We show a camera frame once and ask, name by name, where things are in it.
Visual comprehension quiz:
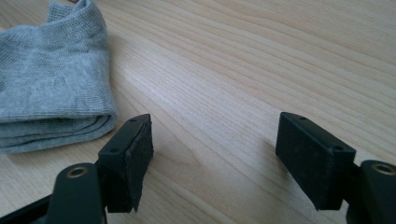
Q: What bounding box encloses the grey sock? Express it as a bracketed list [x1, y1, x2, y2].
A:
[0, 0, 119, 155]

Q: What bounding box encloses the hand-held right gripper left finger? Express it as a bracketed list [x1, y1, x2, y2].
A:
[97, 113, 155, 215]

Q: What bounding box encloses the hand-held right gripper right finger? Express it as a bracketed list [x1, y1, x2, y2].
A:
[275, 111, 357, 212]

